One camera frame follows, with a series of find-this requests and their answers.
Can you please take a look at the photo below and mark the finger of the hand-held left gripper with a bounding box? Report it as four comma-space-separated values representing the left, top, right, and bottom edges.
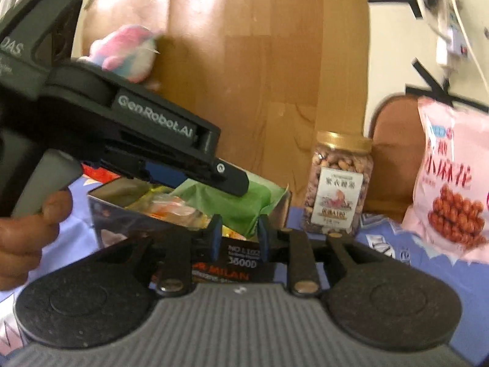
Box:
87, 143, 250, 196

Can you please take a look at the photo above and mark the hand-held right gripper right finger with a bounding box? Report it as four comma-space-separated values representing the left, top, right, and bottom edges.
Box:
257, 215, 368, 297

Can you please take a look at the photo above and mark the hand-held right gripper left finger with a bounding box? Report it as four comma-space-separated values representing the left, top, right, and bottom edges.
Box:
126, 214, 224, 298

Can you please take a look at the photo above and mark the green snack packet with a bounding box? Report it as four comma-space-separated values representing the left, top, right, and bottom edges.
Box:
168, 178, 289, 238

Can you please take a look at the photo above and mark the black printed cardboard box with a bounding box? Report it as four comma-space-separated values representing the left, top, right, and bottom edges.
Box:
87, 181, 292, 287

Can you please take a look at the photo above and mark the orange snack packet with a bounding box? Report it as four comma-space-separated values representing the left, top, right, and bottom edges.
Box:
126, 187, 211, 231

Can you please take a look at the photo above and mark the person's left hand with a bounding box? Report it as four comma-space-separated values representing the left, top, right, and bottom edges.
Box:
0, 189, 74, 292

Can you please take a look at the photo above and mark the clear nut jar gold lid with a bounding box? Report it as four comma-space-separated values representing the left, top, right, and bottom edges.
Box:
302, 131, 374, 237

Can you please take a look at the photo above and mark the pastel unicorn plush toy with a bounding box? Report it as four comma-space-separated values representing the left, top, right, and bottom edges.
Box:
78, 25, 164, 85

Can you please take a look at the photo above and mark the wooden board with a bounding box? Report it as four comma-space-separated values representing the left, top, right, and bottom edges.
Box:
82, 0, 372, 217

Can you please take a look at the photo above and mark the brown cushion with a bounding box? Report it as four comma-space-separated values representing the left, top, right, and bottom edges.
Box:
362, 94, 429, 223

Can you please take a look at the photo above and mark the blue printed bedsheet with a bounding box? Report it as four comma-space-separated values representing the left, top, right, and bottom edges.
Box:
0, 166, 489, 367

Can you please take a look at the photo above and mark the pink snack bag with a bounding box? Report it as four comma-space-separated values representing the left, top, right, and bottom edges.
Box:
401, 97, 489, 265

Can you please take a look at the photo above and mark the white power strip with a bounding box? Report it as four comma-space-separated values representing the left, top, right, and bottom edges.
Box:
435, 0, 471, 70

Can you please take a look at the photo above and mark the white cable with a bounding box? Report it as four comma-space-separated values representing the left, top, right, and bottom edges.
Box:
453, 0, 489, 88

